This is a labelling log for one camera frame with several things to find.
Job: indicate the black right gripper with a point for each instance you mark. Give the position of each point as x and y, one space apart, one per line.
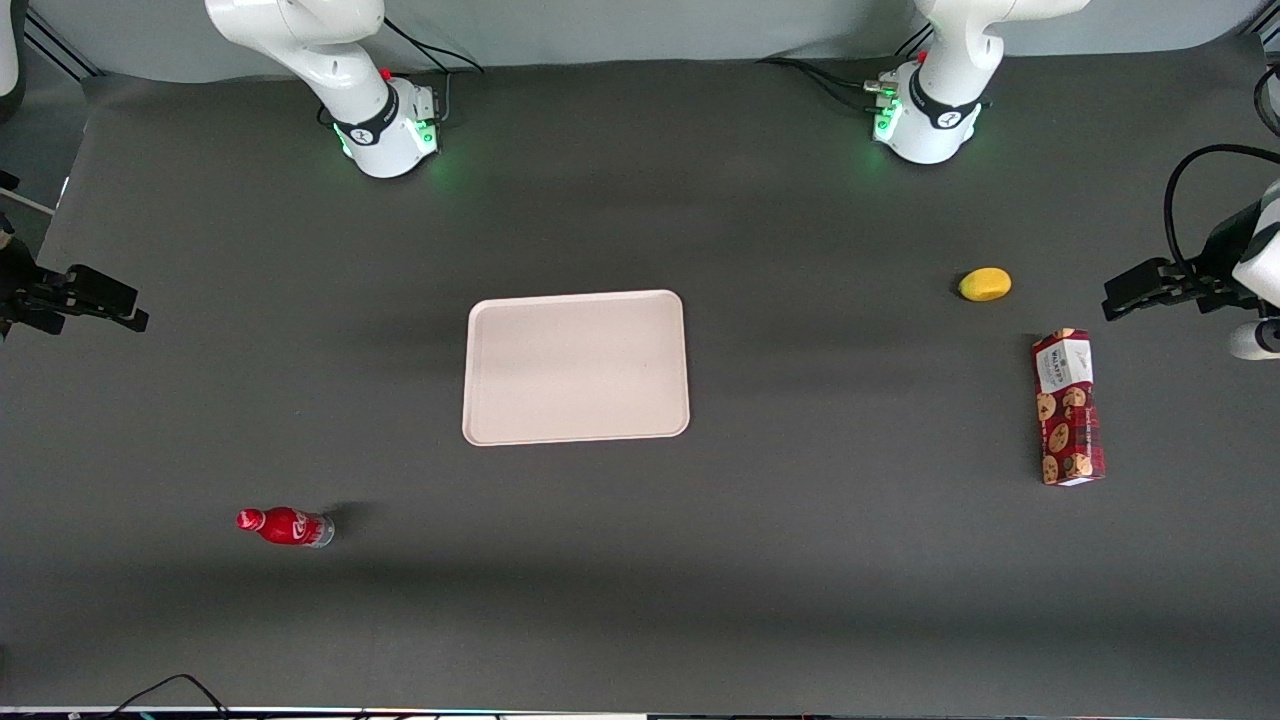
14 283

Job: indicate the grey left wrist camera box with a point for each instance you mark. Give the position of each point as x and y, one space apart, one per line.
1255 342

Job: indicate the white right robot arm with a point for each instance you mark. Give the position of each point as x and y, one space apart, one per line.
380 130

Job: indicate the red coke bottle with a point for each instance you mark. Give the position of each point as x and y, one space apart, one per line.
285 526

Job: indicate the black frame rail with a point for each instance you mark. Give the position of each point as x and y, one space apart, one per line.
62 52

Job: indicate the yellow lemon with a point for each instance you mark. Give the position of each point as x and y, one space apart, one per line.
985 284

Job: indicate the beige plastic tray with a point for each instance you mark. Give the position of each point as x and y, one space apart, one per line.
575 367

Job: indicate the red cookie box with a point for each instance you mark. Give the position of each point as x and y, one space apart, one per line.
1068 415

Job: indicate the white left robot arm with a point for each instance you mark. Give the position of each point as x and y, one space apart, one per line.
930 125

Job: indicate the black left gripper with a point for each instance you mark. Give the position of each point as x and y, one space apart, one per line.
1222 252

